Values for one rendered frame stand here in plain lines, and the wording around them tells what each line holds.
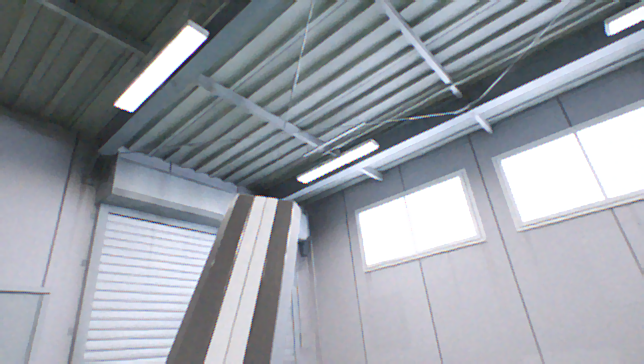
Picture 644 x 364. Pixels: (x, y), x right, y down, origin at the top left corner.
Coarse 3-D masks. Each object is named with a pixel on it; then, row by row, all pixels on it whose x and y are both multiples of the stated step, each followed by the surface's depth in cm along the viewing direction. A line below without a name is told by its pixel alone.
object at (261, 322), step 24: (264, 216) 9; (288, 216) 9; (264, 240) 8; (288, 240) 8; (264, 264) 7; (288, 264) 7; (264, 288) 7; (288, 288) 7; (240, 312) 6; (264, 312) 6; (288, 312) 7; (240, 336) 6; (264, 336) 6; (240, 360) 6; (264, 360) 6
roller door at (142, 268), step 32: (96, 224) 411; (128, 224) 443; (160, 224) 474; (192, 224) 506; (96, 256) 398; (128, 256) 428; (160, 256) 458; (192, 256) 493; (96, 288) 391; (128, 288) 415; (160, 288) 444; (192, 288) 478; (96, 320) 381; (128, 320) 405; (160, 320) 431; (288, 320) 583; (96, 352) 370; (128, 352) 392; (160, 352) 417; (288, 352) 559
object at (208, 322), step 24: (240, 216) 8; (216, 240) 8; (240, 240) 8; (216, 264) 7; (240, 264) 7; (216, 288) 7; (240, 288) 7; (192, 312) 6; (216, 312) 6; (192, 336) 6; (216, 336) 6; (168, 360) 6; (192, 360) 5; (216, 360) 5
